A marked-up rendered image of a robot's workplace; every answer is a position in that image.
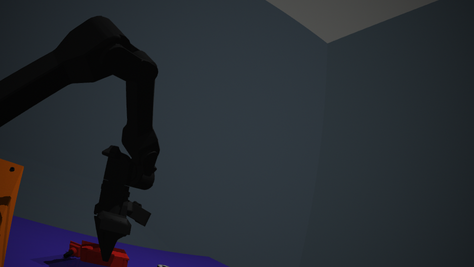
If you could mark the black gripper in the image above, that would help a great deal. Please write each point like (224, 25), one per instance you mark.
(110, 225)

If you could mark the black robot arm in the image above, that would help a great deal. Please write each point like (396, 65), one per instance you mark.
(92, 51)

